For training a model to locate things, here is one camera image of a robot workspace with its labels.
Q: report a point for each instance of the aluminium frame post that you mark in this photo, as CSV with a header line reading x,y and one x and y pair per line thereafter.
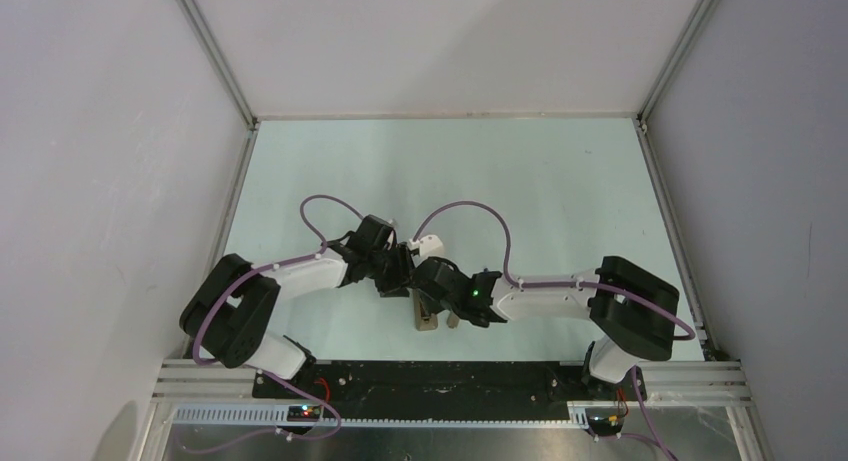
x,y
208,43
687,38

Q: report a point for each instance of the beige battery compartment cover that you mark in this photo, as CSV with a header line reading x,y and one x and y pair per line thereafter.
x,y
452,321

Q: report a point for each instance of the left aluminium frame post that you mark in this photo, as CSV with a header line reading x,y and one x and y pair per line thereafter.
x,y
208,43

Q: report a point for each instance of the beige remote control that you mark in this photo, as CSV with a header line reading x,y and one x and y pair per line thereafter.
x,y
423,320

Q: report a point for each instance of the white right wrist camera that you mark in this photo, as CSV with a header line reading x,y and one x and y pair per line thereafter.
x,y
426,246

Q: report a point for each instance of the white slotted cable duct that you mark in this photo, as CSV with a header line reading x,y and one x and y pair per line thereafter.
x,y
280,416

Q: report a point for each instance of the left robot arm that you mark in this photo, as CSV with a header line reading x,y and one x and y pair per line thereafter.
x,y
229,315

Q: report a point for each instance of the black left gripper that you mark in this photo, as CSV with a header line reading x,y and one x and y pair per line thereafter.
x,y
397,284

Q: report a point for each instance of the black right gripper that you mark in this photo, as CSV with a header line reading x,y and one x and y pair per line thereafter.
x,y
441,259

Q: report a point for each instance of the right aluminium frame post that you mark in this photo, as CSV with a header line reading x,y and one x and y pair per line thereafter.
x,y
687,38

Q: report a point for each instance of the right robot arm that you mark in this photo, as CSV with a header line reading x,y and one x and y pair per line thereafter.
x,y
635,310

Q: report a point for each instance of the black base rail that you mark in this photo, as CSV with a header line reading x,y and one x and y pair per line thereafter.
x,y
412,390

